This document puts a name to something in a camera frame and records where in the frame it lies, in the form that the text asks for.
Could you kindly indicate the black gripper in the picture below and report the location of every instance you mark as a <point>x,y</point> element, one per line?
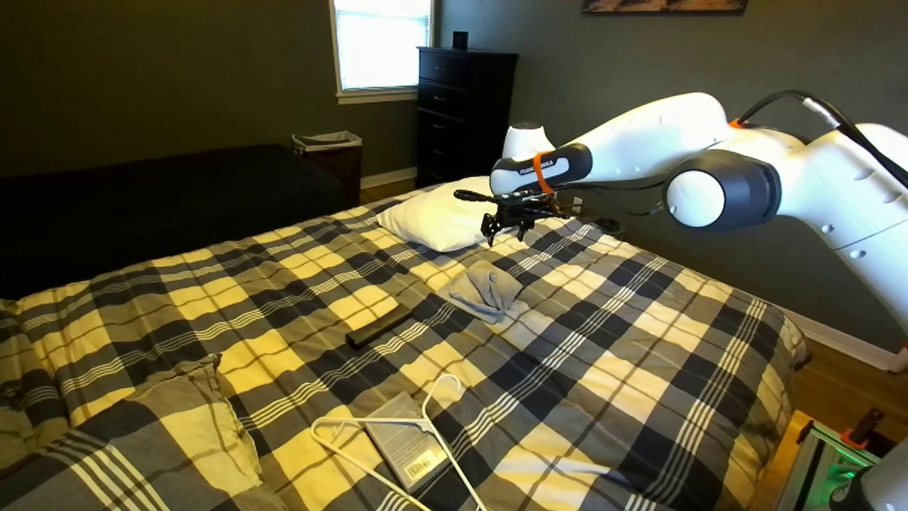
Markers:
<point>517,211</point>

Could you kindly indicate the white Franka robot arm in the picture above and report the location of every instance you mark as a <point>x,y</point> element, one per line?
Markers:
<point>757,170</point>

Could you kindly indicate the light grey folded towel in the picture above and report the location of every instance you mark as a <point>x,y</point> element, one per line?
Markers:
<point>460,303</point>

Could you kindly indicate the white bed pillow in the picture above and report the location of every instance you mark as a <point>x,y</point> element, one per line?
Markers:
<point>435,221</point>

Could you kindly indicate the black chest of drawers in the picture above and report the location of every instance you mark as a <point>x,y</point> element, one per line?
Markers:
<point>465,113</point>

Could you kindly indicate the black remote control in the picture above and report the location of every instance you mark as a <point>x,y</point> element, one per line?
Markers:
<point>378,327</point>

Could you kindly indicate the plaid yellow grey comforter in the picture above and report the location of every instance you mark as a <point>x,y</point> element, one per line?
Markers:
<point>587,379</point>

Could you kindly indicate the dark bin with pale liner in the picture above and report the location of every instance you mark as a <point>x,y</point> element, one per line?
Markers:
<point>329,156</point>

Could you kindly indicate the small dark object on dresser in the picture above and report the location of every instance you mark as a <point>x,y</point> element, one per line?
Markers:
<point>460,41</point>

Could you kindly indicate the flat grey book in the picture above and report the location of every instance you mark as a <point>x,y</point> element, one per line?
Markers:
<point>402,442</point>

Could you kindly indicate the wooden board edge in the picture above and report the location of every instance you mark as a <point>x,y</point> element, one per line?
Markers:
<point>778,462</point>

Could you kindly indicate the black couch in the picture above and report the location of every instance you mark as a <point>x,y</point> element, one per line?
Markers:
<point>144,214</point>

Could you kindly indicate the plaid pillow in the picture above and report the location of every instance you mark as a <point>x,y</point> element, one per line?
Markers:
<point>144,442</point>

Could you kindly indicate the grey rounded object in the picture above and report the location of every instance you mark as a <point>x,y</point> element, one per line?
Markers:
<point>889,482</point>

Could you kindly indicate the bright window with white frame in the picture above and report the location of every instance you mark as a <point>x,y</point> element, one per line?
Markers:
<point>385,44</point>

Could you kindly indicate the framed wall picture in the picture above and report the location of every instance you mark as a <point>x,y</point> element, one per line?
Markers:
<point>663,2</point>

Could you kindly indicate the green frame object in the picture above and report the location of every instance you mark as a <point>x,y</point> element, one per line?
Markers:
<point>832,469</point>

